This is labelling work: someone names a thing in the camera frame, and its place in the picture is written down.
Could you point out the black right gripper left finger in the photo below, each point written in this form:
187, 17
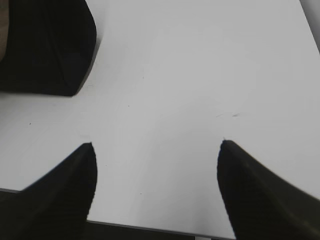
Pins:
56, 206

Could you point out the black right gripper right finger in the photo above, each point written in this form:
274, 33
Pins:
261, 205

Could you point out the black bag with tan handles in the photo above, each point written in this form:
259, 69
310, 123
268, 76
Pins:
46, 46

